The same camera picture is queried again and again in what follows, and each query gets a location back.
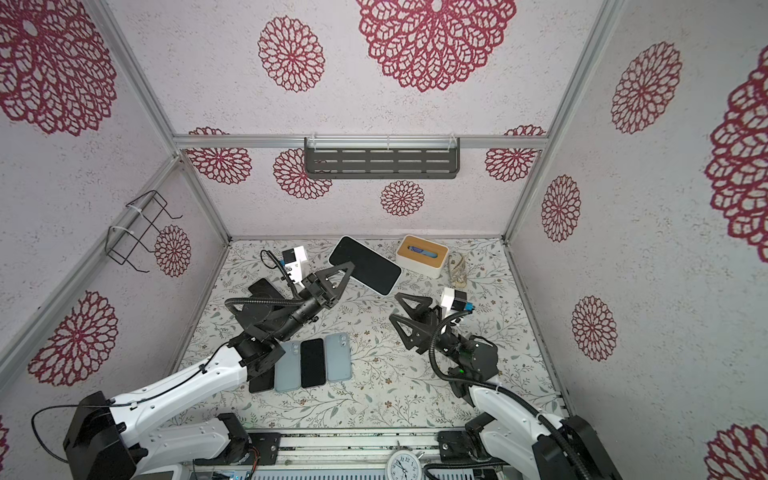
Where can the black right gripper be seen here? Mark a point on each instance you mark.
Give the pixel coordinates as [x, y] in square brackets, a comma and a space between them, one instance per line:
[425, 329]

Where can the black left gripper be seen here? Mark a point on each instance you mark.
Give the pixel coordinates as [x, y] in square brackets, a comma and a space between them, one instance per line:
[320, 287]

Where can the purple bare phone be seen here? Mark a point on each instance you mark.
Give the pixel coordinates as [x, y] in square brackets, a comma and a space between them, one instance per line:
[312, 363]

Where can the light blue phone case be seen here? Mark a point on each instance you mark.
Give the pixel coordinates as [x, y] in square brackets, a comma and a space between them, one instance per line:
[287, 376]

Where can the black bare phone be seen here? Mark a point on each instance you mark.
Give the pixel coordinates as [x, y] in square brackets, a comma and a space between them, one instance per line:
[263, 382]

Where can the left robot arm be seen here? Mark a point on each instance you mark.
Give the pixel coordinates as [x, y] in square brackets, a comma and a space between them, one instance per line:
[126, 435]

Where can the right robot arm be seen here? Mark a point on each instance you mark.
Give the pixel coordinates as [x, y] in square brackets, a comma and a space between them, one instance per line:
[509, 431]

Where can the small black phone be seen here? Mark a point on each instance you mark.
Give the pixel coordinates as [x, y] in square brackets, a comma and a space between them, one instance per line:
[371, 269]
[263, 288]

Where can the white tissue box wooden lid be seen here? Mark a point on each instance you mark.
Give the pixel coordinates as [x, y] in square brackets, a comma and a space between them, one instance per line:
[421, 256]

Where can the white analog clock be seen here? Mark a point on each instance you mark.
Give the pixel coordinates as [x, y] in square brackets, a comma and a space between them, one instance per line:
[404, 465]

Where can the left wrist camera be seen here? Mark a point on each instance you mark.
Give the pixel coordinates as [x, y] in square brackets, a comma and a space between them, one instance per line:
[293, 261]

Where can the grey wall shelf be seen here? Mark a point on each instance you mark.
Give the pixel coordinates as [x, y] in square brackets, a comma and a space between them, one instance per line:
[339, 160]

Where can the metal base rail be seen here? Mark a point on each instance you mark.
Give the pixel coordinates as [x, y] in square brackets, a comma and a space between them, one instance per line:
[315, 454]

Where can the black wire wall rack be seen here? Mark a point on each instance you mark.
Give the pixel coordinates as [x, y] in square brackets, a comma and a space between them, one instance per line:
[122, 240]

